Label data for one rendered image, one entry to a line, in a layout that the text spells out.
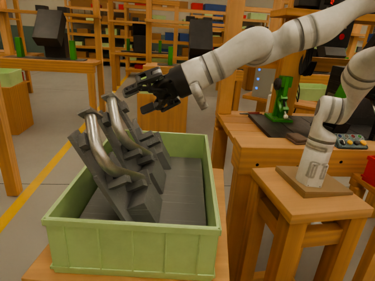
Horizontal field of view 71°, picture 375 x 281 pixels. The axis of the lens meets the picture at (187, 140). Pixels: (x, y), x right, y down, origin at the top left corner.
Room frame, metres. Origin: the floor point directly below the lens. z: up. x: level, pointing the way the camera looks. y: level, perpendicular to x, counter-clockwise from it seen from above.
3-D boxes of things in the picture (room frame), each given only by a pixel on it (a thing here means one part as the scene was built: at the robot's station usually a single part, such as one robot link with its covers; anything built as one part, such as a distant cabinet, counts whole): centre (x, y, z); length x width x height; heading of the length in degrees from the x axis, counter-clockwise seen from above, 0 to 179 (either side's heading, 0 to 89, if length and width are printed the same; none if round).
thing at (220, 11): (8.49, 0.55, 1.12); 3.01 x 0.54 x 2.24; 96
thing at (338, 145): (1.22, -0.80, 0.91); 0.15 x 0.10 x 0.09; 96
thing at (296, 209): (0.89, -0.48, 0.83); 0.32 x 0.32 x 0.04; 12
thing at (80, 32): (10.63, 3.19, 1.11); 3.01 x 0.54 x 2.23; 96
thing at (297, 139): (1.24, -0.55, 0.91); 0.10 x 0.08 x 0.03; 13
